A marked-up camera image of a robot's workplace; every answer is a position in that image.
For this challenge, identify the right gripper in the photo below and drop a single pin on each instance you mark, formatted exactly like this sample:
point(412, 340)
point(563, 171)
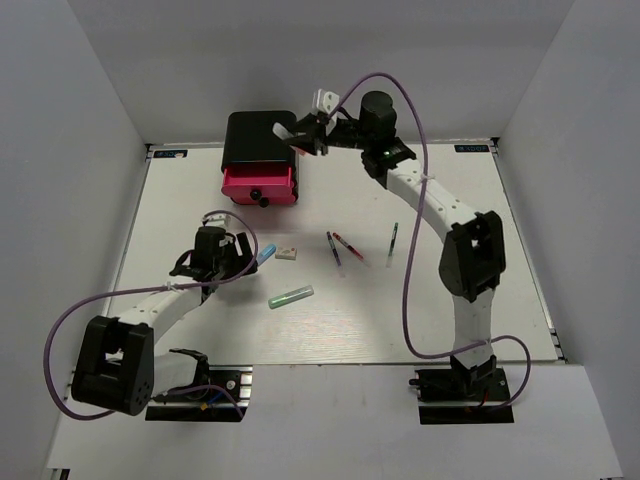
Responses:
point(311, 146)

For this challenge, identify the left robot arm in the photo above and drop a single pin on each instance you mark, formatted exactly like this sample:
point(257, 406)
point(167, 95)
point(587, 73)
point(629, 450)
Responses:
point(118, 368)

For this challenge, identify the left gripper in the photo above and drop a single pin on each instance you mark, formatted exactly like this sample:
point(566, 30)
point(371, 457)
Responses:
point(241, 262)

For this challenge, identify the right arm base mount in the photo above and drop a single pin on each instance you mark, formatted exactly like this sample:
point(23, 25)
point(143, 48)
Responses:
point(442, 400)

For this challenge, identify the pink top drawer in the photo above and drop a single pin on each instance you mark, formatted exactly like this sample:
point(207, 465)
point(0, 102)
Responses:
point(258, 185)

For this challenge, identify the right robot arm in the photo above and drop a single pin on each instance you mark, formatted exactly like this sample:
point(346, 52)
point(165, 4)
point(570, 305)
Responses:
point(473, 256)

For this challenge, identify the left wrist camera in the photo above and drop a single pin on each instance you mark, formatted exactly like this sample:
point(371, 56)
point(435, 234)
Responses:
point(216, 219)

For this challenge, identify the pink bottom drawer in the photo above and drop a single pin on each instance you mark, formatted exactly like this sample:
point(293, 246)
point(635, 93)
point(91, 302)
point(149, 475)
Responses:
point(294, 187)

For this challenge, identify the orange highlighter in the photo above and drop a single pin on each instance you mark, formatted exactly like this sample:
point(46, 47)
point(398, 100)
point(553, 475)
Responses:
point(282, 133)

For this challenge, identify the blue highlighter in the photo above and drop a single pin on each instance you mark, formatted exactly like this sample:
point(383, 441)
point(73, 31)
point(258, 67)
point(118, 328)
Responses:
point(266, 253)

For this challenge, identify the pink drawer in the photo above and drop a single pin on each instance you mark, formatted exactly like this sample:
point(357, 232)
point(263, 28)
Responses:
point(258, 185)
point(294, 187)

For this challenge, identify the black drawer cabinet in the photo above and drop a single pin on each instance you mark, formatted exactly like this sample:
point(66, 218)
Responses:
point(249, 139)

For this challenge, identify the white eraser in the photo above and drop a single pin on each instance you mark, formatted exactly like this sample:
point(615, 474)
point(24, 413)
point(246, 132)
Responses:
point(286, 253)

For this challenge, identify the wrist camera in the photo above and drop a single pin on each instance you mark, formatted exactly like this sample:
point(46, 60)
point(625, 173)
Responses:
point(216, 219)
point(324, 101)

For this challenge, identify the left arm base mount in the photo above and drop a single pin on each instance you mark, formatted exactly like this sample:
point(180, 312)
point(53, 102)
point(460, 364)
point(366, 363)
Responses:
point(226, 399)

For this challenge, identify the green highlighter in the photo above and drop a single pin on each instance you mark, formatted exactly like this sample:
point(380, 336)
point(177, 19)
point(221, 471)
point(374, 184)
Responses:
point(290, 297)

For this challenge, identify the red pen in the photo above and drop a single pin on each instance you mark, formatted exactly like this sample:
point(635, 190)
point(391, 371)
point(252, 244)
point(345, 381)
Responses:
point(351, 248)

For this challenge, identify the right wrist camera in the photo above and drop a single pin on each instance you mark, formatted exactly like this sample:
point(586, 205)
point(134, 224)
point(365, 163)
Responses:
point(324, 101)

